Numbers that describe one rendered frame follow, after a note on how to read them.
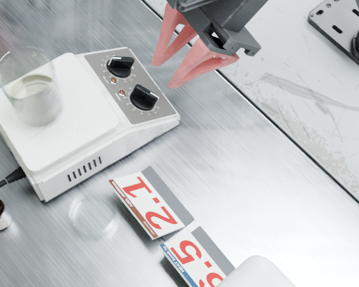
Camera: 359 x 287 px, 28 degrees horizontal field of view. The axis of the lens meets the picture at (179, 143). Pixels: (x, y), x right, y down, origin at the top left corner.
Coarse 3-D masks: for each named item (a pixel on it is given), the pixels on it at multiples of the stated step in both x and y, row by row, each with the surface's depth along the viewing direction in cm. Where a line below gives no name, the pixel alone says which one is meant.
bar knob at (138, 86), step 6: (138, 84) 87; (138, 90) 86; (144, 90) 87; (132, 96) 87; (138, 96) 87; (144, 96) 87; (150, 96) 86; (156, 96) 87; (132, 102) 87; (138, 102) 87; (144, 102) 87; (150, 102) 87; (156, 102) 87; (138, 108) 87; (144, 108) 87; (150, 108) 87
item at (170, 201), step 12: (144, 180) 88; (156, 180) 88; (156, 192) 87; (168, 192) 87; (168, 204) 87; (180, 204) 87; (180, 216) 86; (192, 216) 86; (144, 228) 82; (180, 228) 85
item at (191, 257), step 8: (176, 240) 83; (184, 240) 83; (192, 240) 84; (168, 248) 81; (176, 248) 82; (184, 248) 82; (192, 248) 83; (176, 256) 81; (184, 256) 81; (192, 256) 82; (200, 256) 83; (184, 264) 80; (192, 264) 81; (200, 264) 82; (208, 264) 82; (192, 272) 80; (200, 272) 81; (208, 272) 81; (216, 272) 82; (200, 280) 80; (208, 280) 80; (216, 280) 81
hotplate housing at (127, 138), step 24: (120, 48) 93; (120, 120) 84; (168, 120) 88; (96, 144) 83; (120, 144) 85; (144, 144) 89; (24, 168) 82; (48, 168) 82; (72, 168) 83; (96, 168) 87; (48, 192) 84
